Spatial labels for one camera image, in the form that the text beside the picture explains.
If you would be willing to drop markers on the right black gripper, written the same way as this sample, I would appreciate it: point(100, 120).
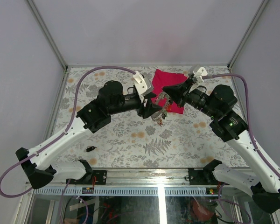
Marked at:
point(178, 92)

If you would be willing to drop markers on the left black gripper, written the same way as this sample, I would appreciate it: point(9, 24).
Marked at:
point(150, 108)

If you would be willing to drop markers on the round metal key ring disc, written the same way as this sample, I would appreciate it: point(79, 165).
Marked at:
point(159, 116)

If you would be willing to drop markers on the small black key fob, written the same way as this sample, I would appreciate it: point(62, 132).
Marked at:
point(89, 149)

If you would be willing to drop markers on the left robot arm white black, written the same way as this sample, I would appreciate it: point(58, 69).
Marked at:
point(39, 163)

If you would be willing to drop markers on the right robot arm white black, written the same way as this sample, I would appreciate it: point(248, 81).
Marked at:
point(264, 185)

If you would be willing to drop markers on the red folded cloth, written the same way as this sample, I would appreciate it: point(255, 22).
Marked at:
point(162, 78)

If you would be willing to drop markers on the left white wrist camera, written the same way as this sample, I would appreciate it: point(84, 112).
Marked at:
point(142, 85)

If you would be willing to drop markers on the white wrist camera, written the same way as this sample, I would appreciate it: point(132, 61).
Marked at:
point(142, 85)
point(197, 74)

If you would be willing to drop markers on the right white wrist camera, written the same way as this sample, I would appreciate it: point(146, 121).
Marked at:
point(197, 74)

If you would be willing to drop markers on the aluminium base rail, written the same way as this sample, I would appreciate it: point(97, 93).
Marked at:
point(146, 177)

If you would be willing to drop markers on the right aluminium frame post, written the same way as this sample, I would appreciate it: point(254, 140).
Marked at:
point(248, 32)

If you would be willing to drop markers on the aluminium frame post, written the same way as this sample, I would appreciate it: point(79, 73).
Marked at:
point(248, 32)
point(44, 29)

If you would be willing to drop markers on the perforated cable duct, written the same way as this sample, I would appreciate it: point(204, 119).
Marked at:
point(126, 191)

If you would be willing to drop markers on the left aluminium frame post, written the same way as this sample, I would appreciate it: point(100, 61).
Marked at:
point(44, 29)

